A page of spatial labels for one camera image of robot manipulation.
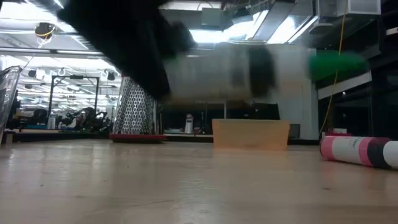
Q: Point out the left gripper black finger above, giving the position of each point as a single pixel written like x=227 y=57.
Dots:
x=140 y=74

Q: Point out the green-tipped black ink bottle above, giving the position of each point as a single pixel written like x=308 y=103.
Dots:
x=211 y=74

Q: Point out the metal box grater red trim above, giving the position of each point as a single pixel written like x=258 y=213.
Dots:
x=135 y=109

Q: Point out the long ceiling light bar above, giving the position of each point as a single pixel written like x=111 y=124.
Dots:
x=77 y=52

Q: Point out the small white canister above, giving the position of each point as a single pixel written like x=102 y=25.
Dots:
x=189 y=123

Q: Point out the cardboard box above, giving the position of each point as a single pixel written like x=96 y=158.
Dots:
x=248 y=133

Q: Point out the small dark monitor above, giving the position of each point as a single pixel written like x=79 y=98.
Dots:
x=294 y=130

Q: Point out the red white box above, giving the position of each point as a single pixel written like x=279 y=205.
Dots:
x=337 y=132

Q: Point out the pink-labelled black ink bottle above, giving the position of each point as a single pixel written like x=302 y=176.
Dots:
x=351 y=149

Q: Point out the black metal frame rig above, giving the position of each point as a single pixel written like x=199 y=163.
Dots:
x=74 y=76

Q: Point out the white ceiling duct box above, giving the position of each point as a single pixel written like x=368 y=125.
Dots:
x=348 y=7

